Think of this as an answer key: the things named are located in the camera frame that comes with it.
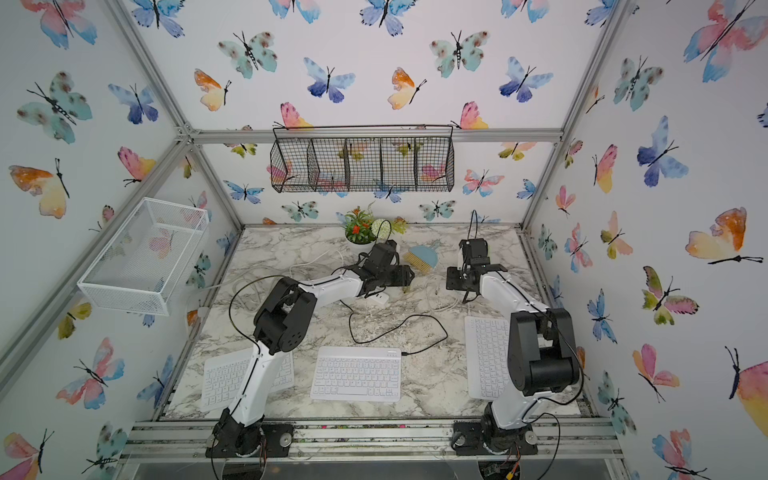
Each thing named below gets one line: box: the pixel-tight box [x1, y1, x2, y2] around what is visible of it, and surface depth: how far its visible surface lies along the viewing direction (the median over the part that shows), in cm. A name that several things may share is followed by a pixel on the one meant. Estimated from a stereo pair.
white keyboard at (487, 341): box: [465, 316, 509, 400], surface depth 88 cm
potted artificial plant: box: [344, 202, 408, 254], surface depth 102 cm
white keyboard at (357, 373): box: [310, 346, 401, 402], surface depth 86 cm
